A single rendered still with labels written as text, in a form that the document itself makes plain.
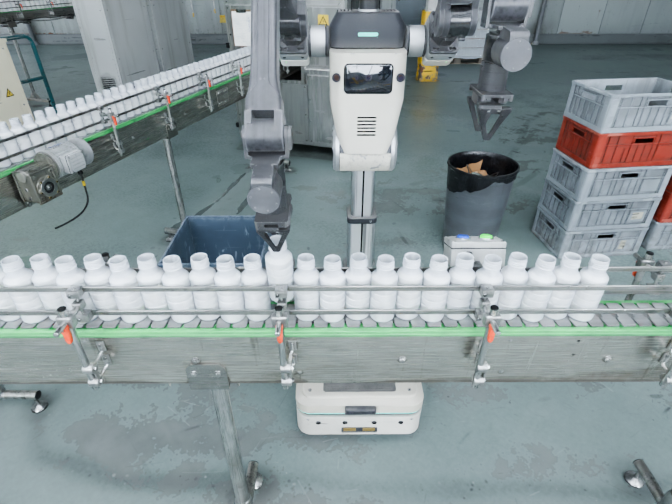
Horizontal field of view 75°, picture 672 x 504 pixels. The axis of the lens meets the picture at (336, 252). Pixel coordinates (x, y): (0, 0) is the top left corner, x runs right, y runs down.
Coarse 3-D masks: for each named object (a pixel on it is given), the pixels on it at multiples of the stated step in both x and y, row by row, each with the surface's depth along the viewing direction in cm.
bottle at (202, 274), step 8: (192, 256) 97; (200, 256) 99; (192, 264) 96; (200, 264) 96; (208, 264) 98; (192, 272) 98; (200, 272) 97; (208, 272) 98; (192, 280) 97; (200, 280) 97; (208, 280) 98; (200, 296) 99; (208, 296) 100; (216, 296) 101; (200, 304) 100; (208, 304) 101; (216, 304) 102; (208, 320) 103
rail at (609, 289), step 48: (0, 288) 96; (48, 288) 96; (96, 288) 96; (144, 288) 96; (192, 288) 96; (240, 288) 96; (288, 288) 96; (336, 288) 96; (384, 288) 97; (432, 288) 97; (528, 288) 97; (576, 288) 97; (624, 288) 97
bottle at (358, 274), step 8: (352, 256) 98; (360, 256) 99; (352, 264) 97; (360, 264) 96; (352, 272) 98; (360, 272) 97; (368, 272) 99; (352, 280) 97; (360, 280) 97; (368, 280) 98; (352, 296) 100; (360, 296) 99; (368, 296) 101; (352, 304) 101; (360, 304) 101; (368, 304) 102
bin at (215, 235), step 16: (192, 224) 160; (208, 224) 160; (224, 224) 160; (240, 224) 160; (176, 240) 147; (192, 240) 163; (208, 240) 164; (224, 240) 164; (240, 240) 164; (256, 240) 164; (208, 256) 168; (240, 256) 168
